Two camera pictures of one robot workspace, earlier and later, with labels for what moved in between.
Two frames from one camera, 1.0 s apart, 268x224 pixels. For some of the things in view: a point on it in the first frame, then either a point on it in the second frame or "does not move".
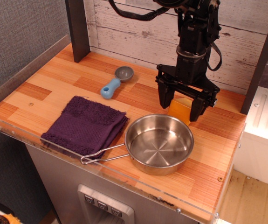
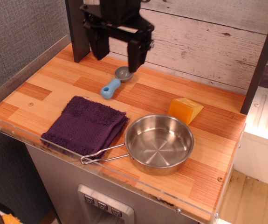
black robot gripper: x=189 y=77 → x=120 y=18
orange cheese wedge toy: x=181 y=108 does not move
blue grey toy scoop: x=123 y=73 does not move
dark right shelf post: x=261 y=60 does not move
